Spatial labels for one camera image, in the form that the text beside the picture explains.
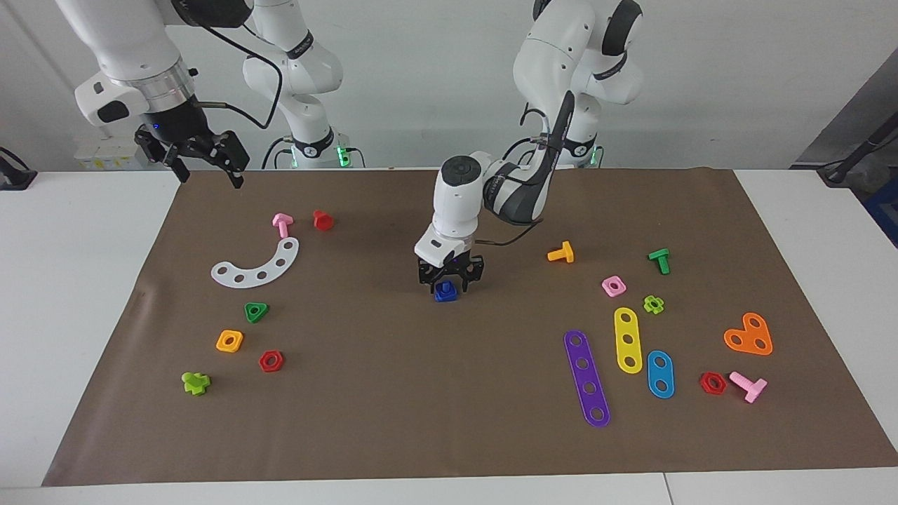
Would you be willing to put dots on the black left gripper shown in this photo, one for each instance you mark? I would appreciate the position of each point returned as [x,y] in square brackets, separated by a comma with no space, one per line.
[456,266]

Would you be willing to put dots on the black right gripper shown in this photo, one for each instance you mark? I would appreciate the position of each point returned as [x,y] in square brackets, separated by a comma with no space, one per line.
[182,130]

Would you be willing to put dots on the blue plastic screw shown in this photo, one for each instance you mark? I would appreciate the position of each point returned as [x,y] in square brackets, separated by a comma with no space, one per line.
[445,287]

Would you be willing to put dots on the blue square plastic nut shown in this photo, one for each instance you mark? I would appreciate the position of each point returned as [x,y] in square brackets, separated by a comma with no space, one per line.
[445,298]

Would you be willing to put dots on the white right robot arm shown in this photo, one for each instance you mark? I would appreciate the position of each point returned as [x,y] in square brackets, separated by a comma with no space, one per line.
[126,35]

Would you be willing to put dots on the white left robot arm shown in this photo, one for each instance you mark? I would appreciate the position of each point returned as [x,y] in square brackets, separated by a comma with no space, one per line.
[456,203]

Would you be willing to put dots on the pink plastic screw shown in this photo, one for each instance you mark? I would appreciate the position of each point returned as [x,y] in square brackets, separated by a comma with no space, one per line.
[754,389]
[283,223]

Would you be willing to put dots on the white power strip box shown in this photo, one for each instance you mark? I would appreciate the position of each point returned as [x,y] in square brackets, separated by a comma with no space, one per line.
[98,158]

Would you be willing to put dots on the brown table mat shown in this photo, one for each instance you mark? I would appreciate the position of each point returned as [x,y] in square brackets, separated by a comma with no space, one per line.
[421,393]

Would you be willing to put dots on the white curved perforated plate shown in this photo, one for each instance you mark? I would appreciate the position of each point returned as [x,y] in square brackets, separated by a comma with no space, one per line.
[270,270]

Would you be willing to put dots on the orange plastic screw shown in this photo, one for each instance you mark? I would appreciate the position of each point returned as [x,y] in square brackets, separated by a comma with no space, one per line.
[565,252]

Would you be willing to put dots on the red plastic screw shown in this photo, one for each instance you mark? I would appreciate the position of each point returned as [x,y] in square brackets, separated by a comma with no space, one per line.
[323,221]

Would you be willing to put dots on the green triangular plastic nut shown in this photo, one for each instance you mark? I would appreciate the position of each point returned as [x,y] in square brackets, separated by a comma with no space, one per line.
[263,307]

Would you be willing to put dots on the orange square plastic nut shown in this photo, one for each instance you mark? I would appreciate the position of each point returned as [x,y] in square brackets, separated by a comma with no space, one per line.
[238,337]

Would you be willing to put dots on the purple four-hole strip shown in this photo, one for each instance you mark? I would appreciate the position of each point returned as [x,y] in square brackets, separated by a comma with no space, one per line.
[586,376]

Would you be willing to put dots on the pink square plastic nut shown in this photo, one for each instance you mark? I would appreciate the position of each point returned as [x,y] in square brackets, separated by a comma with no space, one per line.
[621,291]

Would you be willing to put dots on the yellow three-hole strip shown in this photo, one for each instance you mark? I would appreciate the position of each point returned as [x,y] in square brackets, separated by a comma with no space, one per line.
[627,328]

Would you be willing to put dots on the black clamp device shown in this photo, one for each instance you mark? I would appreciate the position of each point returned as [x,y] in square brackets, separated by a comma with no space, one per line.
[14,179]

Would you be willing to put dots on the red hexagonal plastic nut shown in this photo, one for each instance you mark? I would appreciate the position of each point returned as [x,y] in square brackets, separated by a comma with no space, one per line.
[704,386]
[264,365]

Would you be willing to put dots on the lime green cross nut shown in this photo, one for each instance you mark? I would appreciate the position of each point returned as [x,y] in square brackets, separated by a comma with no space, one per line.
[648,306]

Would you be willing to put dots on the lime green plastic screw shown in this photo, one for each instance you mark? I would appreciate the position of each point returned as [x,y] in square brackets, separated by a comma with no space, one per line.
[195,384]

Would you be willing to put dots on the dark green plastic screw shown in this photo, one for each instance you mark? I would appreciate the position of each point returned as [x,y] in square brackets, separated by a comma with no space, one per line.
[659,256]

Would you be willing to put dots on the blue two-hole strip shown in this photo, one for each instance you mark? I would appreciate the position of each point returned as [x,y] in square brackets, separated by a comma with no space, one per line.
[660,374]

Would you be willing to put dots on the orange three-hole corner plate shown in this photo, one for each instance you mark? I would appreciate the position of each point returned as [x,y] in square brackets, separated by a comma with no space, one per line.
[746,333]

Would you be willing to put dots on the black stand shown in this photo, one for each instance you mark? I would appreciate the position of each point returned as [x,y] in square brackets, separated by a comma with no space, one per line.
[842,168]

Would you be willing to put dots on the blue crate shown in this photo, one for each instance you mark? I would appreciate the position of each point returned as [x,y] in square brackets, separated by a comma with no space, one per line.
[885,210]

